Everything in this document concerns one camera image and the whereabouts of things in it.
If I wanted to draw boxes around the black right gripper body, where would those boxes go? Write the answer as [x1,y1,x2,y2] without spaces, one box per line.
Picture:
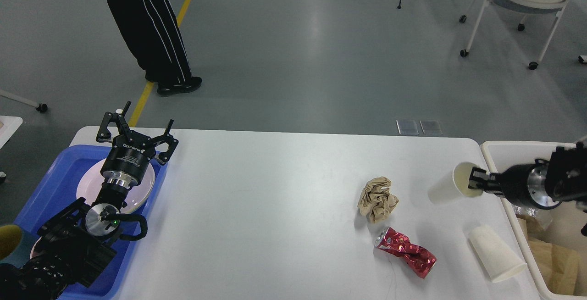
[498,162,561,210]

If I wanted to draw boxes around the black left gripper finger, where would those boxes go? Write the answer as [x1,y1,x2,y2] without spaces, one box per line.
[95,101,137,147]
[145,119,179,166]

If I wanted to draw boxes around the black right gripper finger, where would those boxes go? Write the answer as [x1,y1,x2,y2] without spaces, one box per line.
[468,167,503,195]

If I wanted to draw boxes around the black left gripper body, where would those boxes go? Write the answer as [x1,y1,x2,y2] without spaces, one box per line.
[100,137,155,187]

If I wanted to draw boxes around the white paper cup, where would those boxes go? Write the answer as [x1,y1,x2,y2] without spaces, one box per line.
[427,161,483,205]
[468,225,527,283]

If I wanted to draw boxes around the pink plate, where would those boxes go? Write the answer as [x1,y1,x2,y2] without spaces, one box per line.
[76,159,156,214]

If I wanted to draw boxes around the large brown paper bag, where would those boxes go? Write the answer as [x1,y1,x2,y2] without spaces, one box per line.
[528,237,586,296]

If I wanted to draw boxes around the red foil wrapper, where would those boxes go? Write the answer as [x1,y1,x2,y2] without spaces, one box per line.
[374,227,437,279]

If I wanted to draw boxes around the brown paper ball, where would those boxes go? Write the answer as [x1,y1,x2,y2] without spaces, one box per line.
[358,176,399,223]

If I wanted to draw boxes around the small brown paper bag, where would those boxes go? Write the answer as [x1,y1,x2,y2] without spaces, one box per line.
[516,214,546,241]

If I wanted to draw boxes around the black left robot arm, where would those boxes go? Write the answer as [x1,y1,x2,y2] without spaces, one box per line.
[1,102,179,300]

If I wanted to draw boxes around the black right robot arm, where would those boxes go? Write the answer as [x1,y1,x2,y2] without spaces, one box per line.
[467,143,587,212]

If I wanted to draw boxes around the white plastic bin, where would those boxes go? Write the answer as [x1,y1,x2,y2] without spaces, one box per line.
[481,141,587,300]

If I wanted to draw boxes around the right floor plate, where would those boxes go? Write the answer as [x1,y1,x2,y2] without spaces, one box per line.
[420,120,443,136]

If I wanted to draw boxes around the floor plate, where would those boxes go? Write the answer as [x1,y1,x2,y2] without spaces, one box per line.
[420,120,443,136]
[396,119,420,136]

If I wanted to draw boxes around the left floor plate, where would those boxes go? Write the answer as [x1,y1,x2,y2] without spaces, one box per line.
[396,119,420,136]

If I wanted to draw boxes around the white side table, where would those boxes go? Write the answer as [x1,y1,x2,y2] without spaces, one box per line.
[0,116,23,148]

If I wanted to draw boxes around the person in black tracksuit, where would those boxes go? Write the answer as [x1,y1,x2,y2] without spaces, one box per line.
[106,0,203,97]

